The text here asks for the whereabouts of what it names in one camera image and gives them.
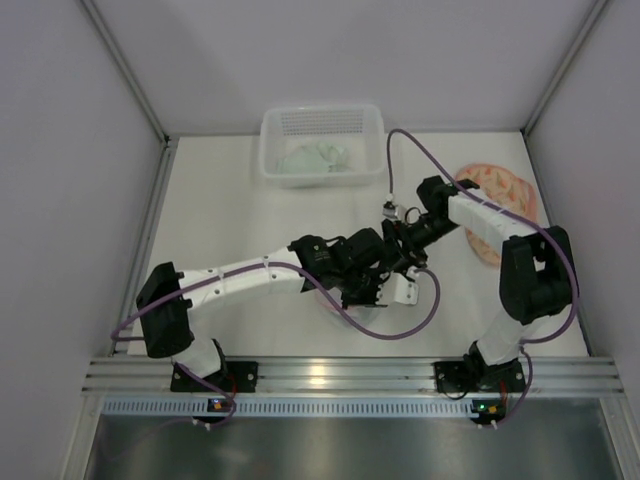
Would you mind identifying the peach patterned laundry bag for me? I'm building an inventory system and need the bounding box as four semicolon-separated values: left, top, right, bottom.
455;163;538;268

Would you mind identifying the light green garment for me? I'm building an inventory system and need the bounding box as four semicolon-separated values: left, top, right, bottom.
276;141;352;175

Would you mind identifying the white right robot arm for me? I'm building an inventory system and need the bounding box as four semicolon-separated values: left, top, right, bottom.
382;176;579;366

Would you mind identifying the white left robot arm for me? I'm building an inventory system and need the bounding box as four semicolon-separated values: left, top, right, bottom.
136;228;398;377

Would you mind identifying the white plastic basket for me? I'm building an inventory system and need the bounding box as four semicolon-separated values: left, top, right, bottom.
258;103;386;188

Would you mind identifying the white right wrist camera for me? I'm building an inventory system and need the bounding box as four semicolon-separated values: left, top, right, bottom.
382;194;404;221

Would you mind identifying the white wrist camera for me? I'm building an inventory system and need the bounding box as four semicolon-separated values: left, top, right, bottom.
387;267;419;306
382;194;404;221

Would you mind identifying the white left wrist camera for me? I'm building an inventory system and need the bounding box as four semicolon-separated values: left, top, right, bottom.
387;267;419;306

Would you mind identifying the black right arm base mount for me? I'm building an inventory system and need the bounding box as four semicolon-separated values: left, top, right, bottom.
434;342;526;400

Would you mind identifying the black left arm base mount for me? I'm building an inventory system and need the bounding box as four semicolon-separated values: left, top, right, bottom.
169;360;259;393

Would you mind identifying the aluminium frame rail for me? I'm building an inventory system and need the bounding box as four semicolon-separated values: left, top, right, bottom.
81;356;624;398

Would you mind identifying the white slotted cable duct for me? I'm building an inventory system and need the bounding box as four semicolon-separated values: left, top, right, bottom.
102;396;503;418

